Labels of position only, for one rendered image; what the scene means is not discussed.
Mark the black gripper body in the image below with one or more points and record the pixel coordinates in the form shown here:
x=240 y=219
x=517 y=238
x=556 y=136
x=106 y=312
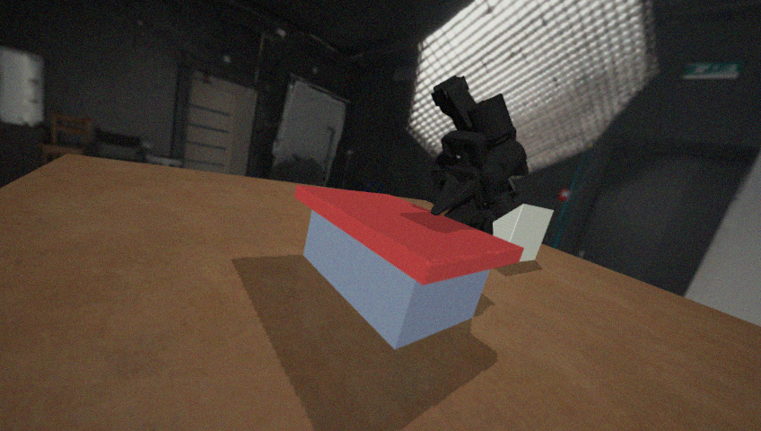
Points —
x=493 y=169

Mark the red lid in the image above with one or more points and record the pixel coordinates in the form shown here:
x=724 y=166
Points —
x=429 y=248

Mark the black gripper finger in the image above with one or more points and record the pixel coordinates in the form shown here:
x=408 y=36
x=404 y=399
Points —
x=460 y=183
x=465 y=215

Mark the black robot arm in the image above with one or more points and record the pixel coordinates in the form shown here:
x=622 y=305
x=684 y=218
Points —
x=489 y=117

